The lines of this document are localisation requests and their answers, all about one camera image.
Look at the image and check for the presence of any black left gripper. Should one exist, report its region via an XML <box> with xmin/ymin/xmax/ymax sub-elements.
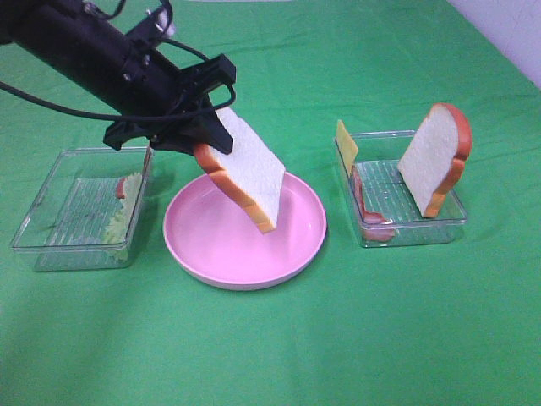
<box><xmin>103</xmin><ymin>54</ymin><xmax>236</xmax><ymax>154</ymax></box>

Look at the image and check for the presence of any bread slice from box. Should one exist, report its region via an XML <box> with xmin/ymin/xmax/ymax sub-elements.
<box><xmin>194</xmin><ymin>107</ymin><xmax>286</xmax><ymax>233</ymax></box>
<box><xmin>397</xmin><ymin>102</ymin><xmax>473</xmax><ymax>218</ymax></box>

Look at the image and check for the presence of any bacon strip from box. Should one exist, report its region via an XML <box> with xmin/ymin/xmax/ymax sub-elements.
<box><xmin>350</xmin><ymin>165</ymin><xmax>395</xmax><ymax>243</ymax></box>
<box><xmin>115</xmin><ymin>177</ymin><xmax>126</xmax><ymax>199</ymax></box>

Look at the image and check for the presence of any yellow cheese slice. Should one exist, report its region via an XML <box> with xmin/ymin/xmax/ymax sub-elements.
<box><xmin>336</xmin><ymin>119</ymin><xmax>358</xmax><ymax>177</ymax></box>

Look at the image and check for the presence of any green lettuce leaf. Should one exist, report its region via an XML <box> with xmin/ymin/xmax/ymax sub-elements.
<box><xmin>102</xmin><ymin>172</ymin><xmax>142</xmax><ymax>244</ymax></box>

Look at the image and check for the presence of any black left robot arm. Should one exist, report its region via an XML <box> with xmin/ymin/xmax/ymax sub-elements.
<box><xmin>1</xmin><ymin>1</ymin><xmax>236</xmax><ymax>154</ymax></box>

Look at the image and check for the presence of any pink round plate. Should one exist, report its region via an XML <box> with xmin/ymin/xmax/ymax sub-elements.
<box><xmin>163</xmin><ymin>173</ymin><xmax>327</xmax><ymax>290</ymax></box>

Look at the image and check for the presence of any clear plastic box left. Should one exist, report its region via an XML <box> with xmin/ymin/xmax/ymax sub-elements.
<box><xmin>11</xmin><ymin>146</ymin><xmax>154</xmax><ymax>272</ymax></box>

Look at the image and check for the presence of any clear plastic box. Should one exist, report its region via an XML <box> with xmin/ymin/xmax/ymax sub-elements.
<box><xmin>334</xmin><ymin>129</ymin><xmax>467</xmax><ymax>248</ymax></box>
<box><xmin>11</xmin><ymin>146</ymin><xmax>154</xmax><ymax>272</ymax></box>

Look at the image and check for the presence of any clear plastic box right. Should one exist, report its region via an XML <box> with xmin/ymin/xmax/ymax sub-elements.
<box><xmin>334</xmin><ymin>129</ymin><xmax>467</xmax><ymax>248</ymax></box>

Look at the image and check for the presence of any green tablecloth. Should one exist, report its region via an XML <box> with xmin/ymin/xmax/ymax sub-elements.
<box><xmin>1</xmin><ymin>1</ymin><xmax>540</xmax><ymax>405</ymax></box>

